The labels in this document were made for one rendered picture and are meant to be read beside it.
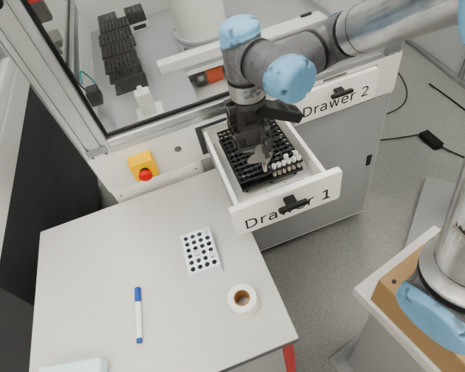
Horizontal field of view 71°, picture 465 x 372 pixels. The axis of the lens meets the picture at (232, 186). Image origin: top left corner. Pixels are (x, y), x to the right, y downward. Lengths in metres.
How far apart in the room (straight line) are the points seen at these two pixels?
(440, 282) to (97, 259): 0.85
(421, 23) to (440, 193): 1.58
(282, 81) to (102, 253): 0.73
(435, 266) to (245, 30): 0.45
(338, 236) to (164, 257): 1.08
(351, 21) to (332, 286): 1.31
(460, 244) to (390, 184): 1.62
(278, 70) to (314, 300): 1.27
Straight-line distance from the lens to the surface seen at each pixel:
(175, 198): 1.06
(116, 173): 1.07
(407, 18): 0.51
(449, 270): 0.49
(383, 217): 1.91
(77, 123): 0.95
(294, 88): 0.54
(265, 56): 0.56
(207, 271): 0.86
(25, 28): 0.86
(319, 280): 1.69
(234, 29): 0.61
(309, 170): 0.95
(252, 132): 0.72
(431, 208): 1.96
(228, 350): 0.82
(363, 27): 0.56
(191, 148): 1.05
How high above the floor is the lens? 1.54
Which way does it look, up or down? 49 degrees down
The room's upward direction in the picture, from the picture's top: 15 degrees counter-clockwise
